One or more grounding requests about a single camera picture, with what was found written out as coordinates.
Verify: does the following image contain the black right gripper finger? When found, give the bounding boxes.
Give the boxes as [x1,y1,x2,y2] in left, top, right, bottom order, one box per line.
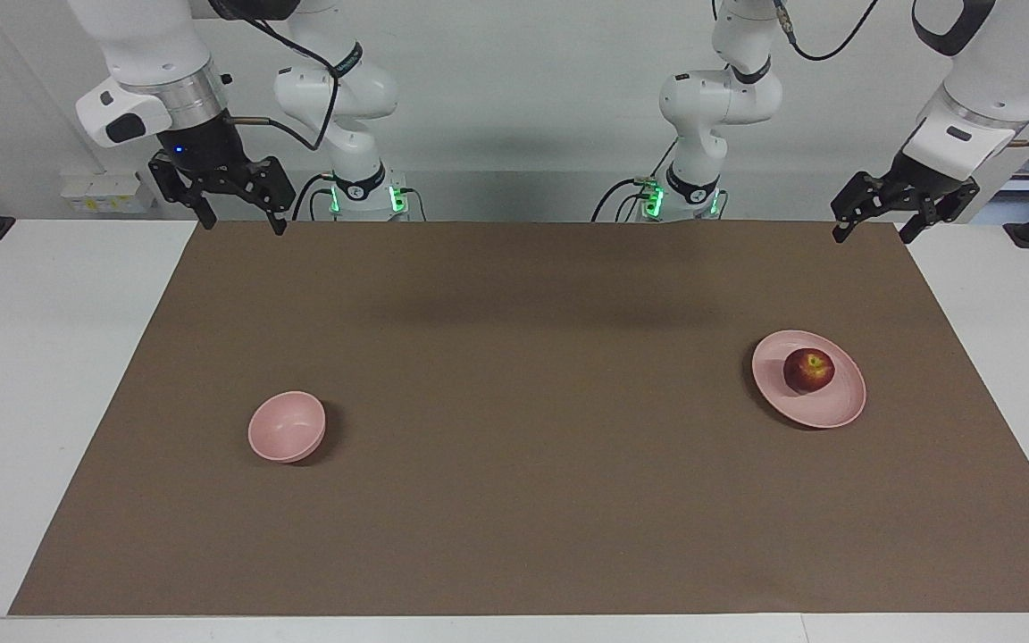
[150,152,218,230]
[215,156,294,237]

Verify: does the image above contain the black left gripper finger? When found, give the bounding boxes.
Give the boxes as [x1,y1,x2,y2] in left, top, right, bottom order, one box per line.
[831,171,904,244]
[899,183,980,244]

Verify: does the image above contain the red apple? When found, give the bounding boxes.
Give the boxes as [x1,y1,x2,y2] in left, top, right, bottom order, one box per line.
[782,348,836,395]

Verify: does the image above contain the pink plate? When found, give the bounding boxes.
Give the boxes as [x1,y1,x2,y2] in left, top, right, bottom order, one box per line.
[751,330,867,430]

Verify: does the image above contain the pink bowl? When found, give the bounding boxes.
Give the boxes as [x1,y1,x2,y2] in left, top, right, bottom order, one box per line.
[247,390,327,464]

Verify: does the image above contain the brown table mat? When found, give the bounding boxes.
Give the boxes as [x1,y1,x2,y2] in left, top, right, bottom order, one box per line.
[8,221,1029,617]

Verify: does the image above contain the white wall socket box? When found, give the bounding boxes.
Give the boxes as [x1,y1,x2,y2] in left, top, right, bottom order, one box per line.
[61,172,156,213]

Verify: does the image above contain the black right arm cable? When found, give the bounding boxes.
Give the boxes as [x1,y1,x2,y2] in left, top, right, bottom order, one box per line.
[211,0,341,151]

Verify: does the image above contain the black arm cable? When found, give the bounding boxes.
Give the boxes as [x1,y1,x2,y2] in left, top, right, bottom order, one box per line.
[211,0,341,151]
[774,0,1029,148]

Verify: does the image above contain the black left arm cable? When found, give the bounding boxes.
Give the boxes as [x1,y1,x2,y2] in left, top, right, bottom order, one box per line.
[774,0,1029,148]

